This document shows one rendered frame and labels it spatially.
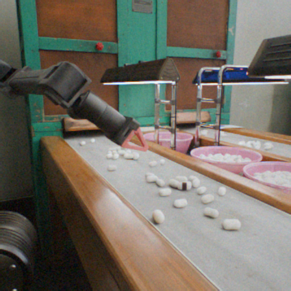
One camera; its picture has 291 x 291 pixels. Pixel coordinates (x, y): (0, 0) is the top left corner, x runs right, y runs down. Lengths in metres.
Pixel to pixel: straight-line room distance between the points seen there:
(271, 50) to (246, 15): 2.98
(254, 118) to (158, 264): 3.31
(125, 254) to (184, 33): 1.60
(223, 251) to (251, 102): 3.14
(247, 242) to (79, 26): 1.35
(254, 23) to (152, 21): 2.02
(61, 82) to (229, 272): 0.46
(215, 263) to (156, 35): 1.47
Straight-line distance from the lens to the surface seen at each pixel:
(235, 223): 0.59
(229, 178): 0.83
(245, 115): 3.55
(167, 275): 0.42
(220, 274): 0.48
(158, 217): 0.59
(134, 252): 0.47
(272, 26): 3.85
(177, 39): 1.85
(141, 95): 1.70
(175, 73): 0.89
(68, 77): 0.59
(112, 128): 0.62
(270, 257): 0.54
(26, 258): 0.50
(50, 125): 1.55
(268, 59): 0.55
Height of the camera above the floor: 1.02
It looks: 12 degrees down
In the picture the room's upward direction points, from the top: straight up
